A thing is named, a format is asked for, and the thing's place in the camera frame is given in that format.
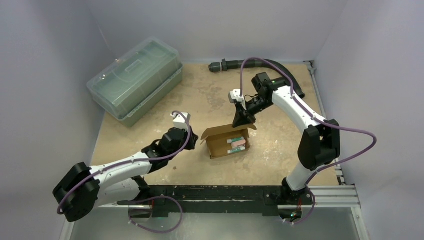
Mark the pink white small tool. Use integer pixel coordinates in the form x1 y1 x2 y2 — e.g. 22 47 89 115
231 139 246 149

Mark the brown cardboard box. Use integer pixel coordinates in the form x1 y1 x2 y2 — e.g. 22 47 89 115
200 124 257 160

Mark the small green white vial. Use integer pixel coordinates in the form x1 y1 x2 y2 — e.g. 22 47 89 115
227 146 246 155

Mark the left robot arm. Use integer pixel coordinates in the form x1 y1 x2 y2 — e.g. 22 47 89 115
52 127 199 222

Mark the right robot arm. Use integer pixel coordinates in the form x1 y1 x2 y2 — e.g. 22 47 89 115
228 72 341 204

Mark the clear plastic storage box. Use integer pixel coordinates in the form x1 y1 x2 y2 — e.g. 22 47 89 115
86 37 183 128

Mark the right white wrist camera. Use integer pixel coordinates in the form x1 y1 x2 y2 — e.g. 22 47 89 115
228 89 247 110

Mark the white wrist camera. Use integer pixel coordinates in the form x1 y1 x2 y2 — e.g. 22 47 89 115
171 112 191 131
228 89 247 110

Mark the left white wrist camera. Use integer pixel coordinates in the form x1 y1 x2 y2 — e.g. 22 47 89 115
171 112 191 131

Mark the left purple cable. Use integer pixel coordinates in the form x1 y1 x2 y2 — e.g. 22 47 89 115
56 110 192 234

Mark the purple cable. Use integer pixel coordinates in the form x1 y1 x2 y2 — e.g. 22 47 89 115
239 57 378 227
56 110 192 234

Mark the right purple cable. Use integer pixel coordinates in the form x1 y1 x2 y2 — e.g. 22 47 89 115
239 57 378 227

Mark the black corrugated hose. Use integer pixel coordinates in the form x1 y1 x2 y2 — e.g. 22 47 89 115
208 58 306 100

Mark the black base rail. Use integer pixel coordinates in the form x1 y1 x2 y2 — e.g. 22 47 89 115
117 184 314 220

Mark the aluminium frame profile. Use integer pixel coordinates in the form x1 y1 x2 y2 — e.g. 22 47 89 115
60 185 368 240

